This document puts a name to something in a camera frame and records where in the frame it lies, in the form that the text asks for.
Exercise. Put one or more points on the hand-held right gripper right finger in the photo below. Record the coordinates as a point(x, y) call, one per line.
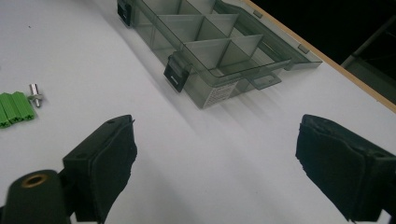
point(342, 165)

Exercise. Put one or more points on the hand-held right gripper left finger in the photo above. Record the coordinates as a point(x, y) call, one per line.
point(102, 155)

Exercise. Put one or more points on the small silver metal peg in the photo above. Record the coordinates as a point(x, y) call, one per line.
point(35, 93)

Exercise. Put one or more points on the green plastic anchor strip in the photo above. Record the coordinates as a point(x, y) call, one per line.
point(15, 107)

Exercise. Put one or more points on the grey transparent compartment box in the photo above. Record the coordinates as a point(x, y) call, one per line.
point(205, 53)

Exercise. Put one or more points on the white table cover sheet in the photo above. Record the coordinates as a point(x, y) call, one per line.
point(93, 46)

